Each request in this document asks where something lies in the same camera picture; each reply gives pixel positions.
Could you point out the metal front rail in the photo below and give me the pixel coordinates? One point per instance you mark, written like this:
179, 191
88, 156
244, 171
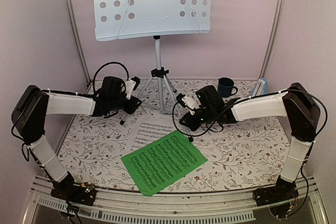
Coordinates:
122, 206

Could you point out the green sheet music page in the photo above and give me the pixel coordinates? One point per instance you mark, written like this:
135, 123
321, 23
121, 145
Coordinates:
157, 165

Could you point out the blue metronome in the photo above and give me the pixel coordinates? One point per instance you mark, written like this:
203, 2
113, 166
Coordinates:
260, 87

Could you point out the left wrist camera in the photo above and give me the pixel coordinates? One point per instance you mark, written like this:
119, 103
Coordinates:
131, 85

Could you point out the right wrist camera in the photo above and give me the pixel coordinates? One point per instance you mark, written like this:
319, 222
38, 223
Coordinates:
187, 102

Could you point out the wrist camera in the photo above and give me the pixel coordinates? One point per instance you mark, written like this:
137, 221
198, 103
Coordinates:
187, 102
131, 85

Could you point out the white sheet music page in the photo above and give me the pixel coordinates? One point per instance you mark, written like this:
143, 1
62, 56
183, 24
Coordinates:
146, 132

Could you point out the dark blue mug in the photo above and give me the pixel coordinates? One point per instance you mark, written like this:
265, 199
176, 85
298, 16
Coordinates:
225, 87

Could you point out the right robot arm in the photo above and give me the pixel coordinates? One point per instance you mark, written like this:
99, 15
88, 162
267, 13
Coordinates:
294, 103

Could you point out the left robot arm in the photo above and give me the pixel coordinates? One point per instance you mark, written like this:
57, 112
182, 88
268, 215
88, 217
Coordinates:
36, 106

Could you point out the light blue music stand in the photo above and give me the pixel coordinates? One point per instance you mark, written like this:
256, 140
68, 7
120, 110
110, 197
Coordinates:
125, 19

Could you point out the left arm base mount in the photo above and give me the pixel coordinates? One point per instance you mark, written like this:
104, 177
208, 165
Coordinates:
74, 193

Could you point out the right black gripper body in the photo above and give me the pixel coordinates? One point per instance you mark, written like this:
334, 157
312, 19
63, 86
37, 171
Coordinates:
193, 126

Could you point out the floral patterned table mat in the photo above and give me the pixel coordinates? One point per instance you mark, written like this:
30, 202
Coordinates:
242, 155

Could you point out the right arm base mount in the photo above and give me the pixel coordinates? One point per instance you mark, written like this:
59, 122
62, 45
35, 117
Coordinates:
281, 191

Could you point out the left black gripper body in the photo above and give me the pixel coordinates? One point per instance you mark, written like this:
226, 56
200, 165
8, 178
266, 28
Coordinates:
129, 109

